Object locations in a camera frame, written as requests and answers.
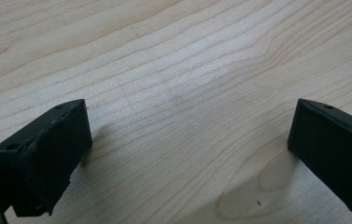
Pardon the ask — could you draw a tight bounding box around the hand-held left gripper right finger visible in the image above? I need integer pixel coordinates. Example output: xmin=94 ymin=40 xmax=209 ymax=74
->
xmin=287 ymin=98 xmax=352 ymax=217

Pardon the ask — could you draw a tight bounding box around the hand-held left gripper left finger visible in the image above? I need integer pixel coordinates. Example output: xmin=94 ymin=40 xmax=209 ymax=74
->
xmin=0 ymin=98 xmax=93 ymax=218

